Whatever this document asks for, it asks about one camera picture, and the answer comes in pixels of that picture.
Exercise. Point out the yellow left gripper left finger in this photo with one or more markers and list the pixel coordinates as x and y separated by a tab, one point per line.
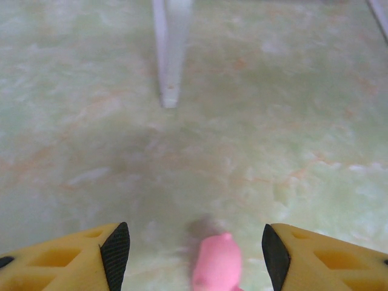
75	266

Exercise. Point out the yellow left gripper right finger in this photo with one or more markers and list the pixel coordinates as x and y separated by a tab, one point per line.
327	266

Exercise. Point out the pink plastic pig toy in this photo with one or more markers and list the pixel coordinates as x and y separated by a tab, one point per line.
216	263

